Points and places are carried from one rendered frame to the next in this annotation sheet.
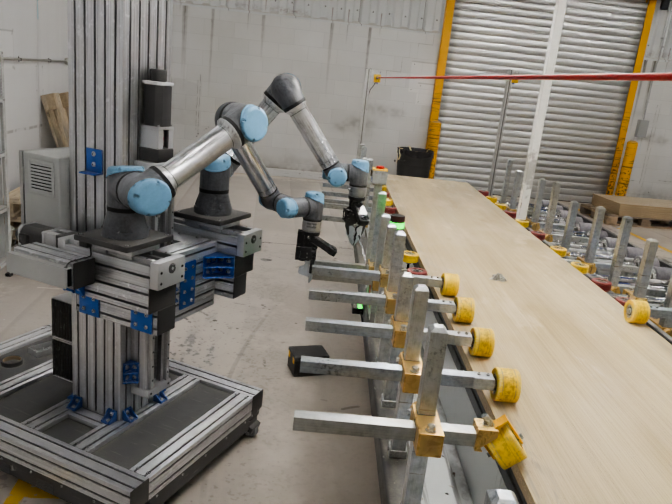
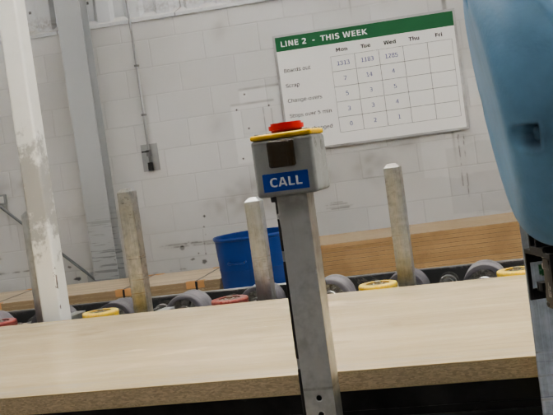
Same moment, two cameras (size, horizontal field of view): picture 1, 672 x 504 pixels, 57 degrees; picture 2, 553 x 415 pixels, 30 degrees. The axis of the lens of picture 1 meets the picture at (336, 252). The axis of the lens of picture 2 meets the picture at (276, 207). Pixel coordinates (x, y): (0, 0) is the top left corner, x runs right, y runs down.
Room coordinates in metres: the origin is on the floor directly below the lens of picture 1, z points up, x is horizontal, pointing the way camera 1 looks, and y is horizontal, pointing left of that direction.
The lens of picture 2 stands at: (2.59, 0.97, 1.20)
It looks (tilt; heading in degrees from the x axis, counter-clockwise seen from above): 3 degrees down; 286
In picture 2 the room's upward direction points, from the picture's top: 8 degrees counter-clockwise
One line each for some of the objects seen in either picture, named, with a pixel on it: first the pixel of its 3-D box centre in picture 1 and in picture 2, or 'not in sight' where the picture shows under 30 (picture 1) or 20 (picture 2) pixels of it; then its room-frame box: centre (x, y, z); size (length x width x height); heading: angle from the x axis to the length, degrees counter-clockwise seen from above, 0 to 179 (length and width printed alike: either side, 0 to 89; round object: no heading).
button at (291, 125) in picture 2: not in sight; (286, 129); (2.90, -0.16, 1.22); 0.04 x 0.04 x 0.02
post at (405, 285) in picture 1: (396, 351); not in sight; (1.64, -0.20, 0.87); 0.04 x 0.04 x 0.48; 2
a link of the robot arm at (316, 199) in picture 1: (313, 206); not in sight; (2.34, 0.11, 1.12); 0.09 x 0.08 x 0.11; 133
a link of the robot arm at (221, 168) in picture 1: (215, 170); not in sight; (2.43, 0.51, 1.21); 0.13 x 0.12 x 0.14; 4
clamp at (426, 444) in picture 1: (425, 427); not in sight; (1.12, -0.22, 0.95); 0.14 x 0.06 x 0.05; 2
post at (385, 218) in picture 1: (378, 271); not in sight; (2.39, -0.18, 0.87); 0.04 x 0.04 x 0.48; 2
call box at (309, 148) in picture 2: (379, 176); (290, 165); (2.90, -0.16, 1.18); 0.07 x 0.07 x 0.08; 2
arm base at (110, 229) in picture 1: (125, 219); not in sight; (1.96, 0.70, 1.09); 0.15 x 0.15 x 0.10
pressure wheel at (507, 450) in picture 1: (505, 445); not in sight; (1.10, -0.38, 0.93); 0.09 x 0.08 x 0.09; 92
